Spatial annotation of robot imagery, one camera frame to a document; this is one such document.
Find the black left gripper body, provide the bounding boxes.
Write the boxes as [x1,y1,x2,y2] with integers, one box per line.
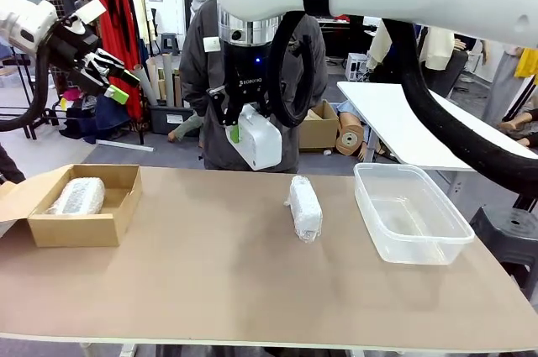
[48,18,101,81]

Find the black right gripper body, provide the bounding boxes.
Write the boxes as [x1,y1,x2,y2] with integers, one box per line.
[222,40,271,105]

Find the white unwrapped digital clock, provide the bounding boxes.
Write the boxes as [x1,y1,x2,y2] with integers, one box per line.
[224,103,283,172]

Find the bubble-wrapped clock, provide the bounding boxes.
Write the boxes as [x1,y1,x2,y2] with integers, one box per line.
[45,176,107,217]
[284,175,324,244]

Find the black metal clothes rack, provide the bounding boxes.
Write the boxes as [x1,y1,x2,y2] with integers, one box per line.
[0,0,147,147]

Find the navy hanging garment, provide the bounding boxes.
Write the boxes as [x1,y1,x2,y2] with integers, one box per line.
[95,96,132,130]

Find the red hanging dress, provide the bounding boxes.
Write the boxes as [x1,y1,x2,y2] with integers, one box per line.
[92,0,143,120]

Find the person in grey jacket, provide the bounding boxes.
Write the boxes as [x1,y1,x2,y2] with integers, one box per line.
[178,0,329,174]

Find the cream cardboard tube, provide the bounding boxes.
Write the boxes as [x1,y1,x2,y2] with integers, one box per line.
[145,56,167,102]

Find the brown cardboard storage box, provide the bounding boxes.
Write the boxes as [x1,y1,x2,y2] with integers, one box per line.
[298,98,341,153]

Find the dark plastic bin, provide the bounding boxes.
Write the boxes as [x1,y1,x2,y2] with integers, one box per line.
[149,102,199,136]

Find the grey cardboard tube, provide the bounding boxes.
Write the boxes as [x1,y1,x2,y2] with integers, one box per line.
[162,53,178,108]

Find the grey step stool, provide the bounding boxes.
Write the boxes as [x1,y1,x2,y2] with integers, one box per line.
[159,31,182,56]

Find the cream hanging garment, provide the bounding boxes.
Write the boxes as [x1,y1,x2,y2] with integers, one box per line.
[128,0,151,45]

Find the brown cardboard spool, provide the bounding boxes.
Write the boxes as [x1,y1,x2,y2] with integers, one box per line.
[335,112,367,156]

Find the white computer case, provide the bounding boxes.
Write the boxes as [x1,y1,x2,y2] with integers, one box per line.
[344,52,371,82]

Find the dark sleeved arm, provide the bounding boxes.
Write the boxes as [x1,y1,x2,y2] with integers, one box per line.
[0,142,27,185]

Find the white side table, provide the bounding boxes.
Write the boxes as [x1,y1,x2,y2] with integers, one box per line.
[336,81,538,207]

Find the open brown cardboard box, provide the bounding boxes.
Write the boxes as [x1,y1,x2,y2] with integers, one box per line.
[0,163,144,249]

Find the clear plastic container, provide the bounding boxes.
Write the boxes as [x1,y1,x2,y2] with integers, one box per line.
[352,161,477,266]

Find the mannequin pink top grey skirt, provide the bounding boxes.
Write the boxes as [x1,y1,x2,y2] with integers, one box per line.
[481,42,538,128]

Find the mannequin feet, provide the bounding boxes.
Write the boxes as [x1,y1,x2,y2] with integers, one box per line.
[498,107,538,149]

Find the yellow garment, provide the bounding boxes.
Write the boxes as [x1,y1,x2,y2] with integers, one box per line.
[514,46,538,79]

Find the black plastic stool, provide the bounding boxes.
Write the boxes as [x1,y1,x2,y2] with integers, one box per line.
[468,205,538,296]

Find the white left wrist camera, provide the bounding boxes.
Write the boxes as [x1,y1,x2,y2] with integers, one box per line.
[74,0,108,35]

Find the white rail on floor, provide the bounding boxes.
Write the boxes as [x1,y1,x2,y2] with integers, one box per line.
[97,139,155,153]

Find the black right arm hose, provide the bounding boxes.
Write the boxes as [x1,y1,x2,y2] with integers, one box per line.
[266,10,538,197]

